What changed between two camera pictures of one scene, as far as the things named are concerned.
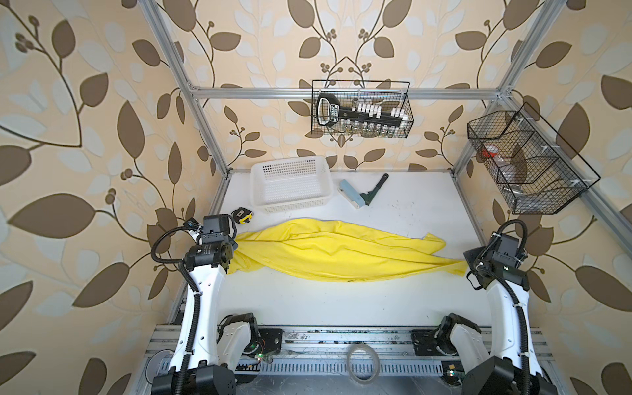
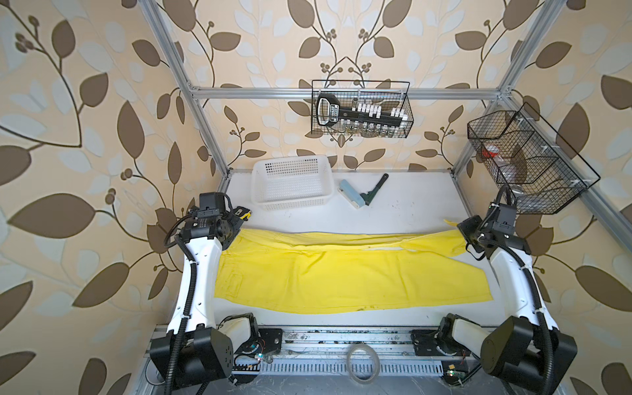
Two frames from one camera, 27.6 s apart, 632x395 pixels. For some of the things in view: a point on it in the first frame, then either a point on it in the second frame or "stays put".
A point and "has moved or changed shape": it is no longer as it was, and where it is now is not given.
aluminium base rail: x=316 y=355 stays put
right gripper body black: x=476 y=257 → x=471 y=229
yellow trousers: x=324 y=249 has moved or changed shape
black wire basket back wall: x=392 y=96 stays put
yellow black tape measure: x=242 y=216 stays put
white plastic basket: x=290 y=183 stays put
